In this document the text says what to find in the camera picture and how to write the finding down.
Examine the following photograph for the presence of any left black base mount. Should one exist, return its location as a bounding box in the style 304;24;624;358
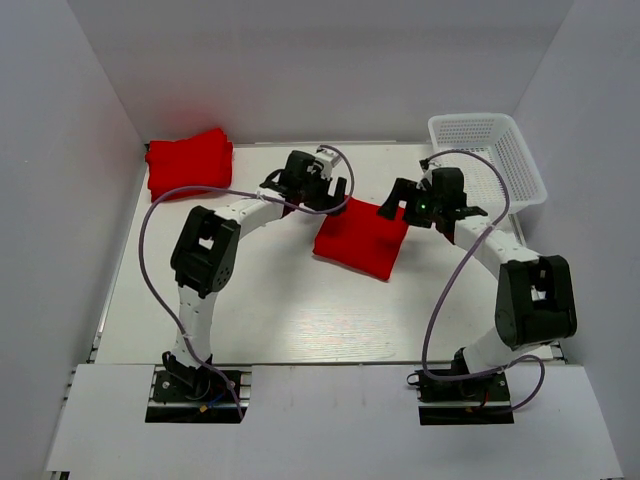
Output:
145;367;243;425

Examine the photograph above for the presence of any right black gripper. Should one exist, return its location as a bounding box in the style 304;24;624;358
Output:
378;178;443;228

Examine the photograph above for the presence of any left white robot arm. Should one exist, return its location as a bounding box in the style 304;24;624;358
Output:
163;145;354;399

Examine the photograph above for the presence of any folded red t shirt stack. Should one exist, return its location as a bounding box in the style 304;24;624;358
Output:
145;128;234;201

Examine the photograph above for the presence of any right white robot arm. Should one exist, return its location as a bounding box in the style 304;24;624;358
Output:
377;167;577;399

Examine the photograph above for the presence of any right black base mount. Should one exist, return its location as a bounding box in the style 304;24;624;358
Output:
406;370;514;426

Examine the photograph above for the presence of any white plastic basket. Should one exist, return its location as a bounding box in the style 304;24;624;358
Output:
428;113;547;219

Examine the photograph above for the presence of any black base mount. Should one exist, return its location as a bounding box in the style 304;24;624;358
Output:
406;370;514;426
145;367;243;425

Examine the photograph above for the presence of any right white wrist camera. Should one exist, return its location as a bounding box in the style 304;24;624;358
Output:
419;158;434;190

